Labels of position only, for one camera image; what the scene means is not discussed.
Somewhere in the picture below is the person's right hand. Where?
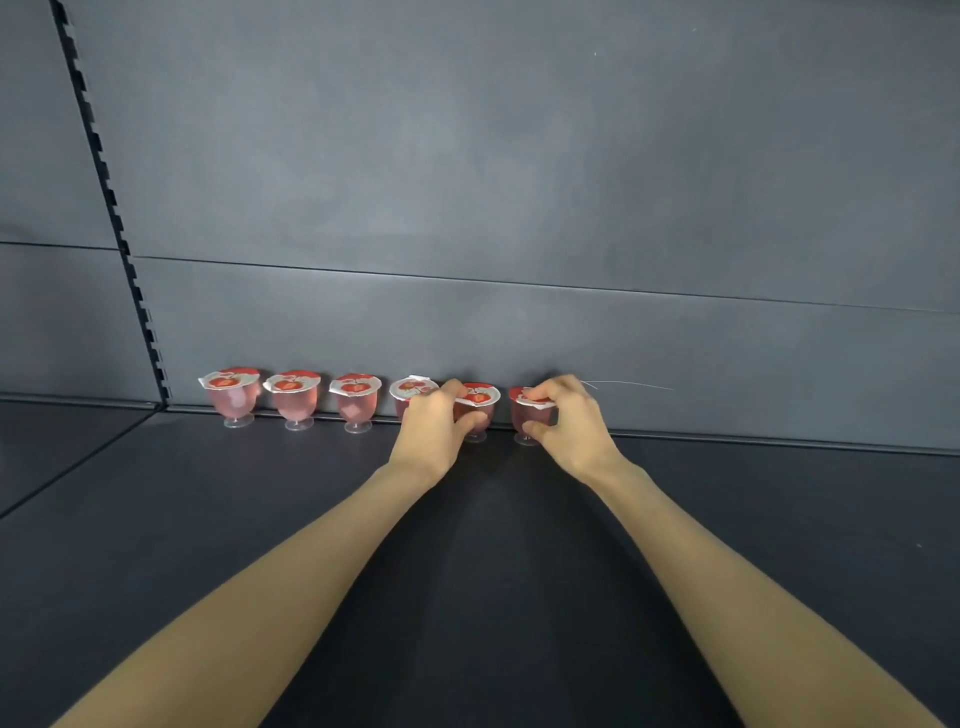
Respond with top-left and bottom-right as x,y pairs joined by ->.
521,374 -> 630,489

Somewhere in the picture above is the person's left hand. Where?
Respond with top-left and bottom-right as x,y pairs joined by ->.
387,378 -> 489,490

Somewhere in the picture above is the pink strawberry jelly cup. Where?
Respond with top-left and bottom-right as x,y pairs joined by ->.
508,386 -> 558,448
452,382 -> 502,444

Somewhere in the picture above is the person's left forearm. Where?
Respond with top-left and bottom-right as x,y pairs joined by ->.
51,462 -> 438,728

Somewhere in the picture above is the person's right forearm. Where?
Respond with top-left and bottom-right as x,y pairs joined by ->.
590,460 -> 948,728

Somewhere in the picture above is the row of pink cups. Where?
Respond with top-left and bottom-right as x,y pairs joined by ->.
198,366 -> 441,436

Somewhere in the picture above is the black slotted shelf upright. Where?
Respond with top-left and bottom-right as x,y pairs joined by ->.
49,0 -> 174,407

